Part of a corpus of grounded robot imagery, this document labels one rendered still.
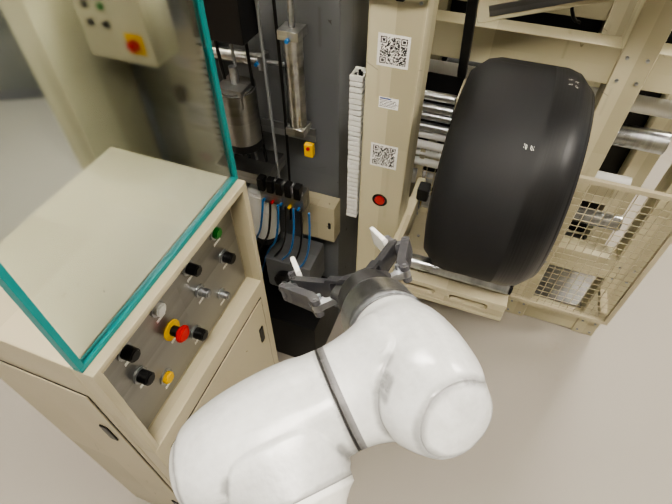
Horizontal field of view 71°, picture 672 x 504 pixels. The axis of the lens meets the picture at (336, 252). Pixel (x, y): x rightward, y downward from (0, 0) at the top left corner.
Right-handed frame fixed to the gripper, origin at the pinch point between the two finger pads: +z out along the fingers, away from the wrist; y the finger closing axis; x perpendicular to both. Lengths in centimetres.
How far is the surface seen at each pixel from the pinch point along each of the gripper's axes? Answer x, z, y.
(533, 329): -123, 110, 95
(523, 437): -139, 69, 60
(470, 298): -50, 47, 40
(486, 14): 24, 63, 68
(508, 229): -18.4, 20.8, 40.9
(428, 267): -38, 54, 32
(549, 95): 6, 26, 58
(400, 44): 25, 39, 33
